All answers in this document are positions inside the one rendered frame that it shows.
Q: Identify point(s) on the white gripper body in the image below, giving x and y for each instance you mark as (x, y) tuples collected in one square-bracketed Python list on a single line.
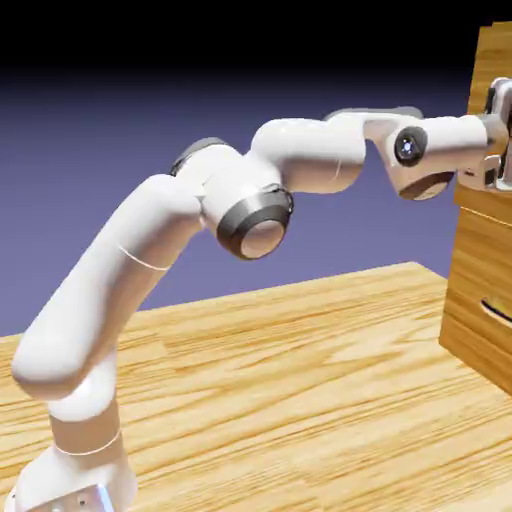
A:
[(504, 100)]

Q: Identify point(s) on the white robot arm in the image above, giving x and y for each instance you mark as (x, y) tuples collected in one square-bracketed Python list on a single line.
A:
[(160, 216)]

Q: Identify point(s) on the light wood cabinet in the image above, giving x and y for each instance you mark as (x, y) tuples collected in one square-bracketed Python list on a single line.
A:
[(476, 256)]

